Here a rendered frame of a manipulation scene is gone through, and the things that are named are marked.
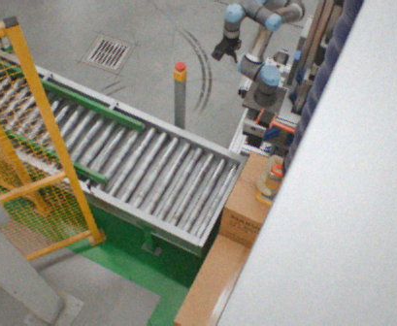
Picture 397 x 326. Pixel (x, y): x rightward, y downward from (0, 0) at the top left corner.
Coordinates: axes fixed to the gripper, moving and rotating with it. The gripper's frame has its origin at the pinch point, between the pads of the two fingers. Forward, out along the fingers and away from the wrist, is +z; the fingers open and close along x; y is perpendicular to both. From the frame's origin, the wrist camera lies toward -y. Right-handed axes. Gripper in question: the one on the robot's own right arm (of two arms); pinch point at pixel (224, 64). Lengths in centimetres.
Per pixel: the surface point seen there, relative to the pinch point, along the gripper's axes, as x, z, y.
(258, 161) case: -34, 54, -4
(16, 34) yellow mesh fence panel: 37, -58, -81
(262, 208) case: -53, 54, -27
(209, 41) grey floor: 98, 149, 124
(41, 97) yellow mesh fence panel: 37, -21, -81
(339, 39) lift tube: -56, -74, -22
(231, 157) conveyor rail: -11, 89, 6
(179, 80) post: 39, 55, 11
